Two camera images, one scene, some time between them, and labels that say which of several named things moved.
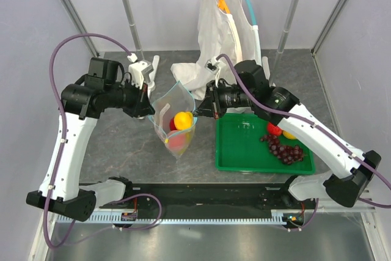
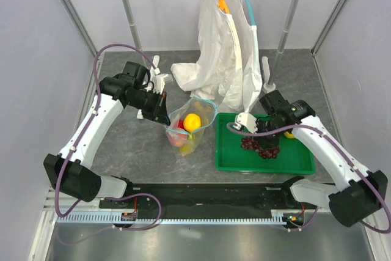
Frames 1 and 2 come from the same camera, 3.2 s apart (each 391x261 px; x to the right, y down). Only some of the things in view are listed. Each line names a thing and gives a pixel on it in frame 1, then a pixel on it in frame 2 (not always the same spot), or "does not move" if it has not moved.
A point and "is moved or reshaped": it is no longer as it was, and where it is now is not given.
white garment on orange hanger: (219, 38) does not move
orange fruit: (183, 120) is moved or reshaped
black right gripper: (208, 107) to (264, 143)
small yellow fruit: (288, 135) does not move
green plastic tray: (239, 147) does not move
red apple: (172, 124) to (180, 124)
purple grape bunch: (287, 154) to (250, 143)
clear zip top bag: (175, 117) is moved or reshaped
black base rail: (212, 198) does not move
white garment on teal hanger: (238, 6) does not move
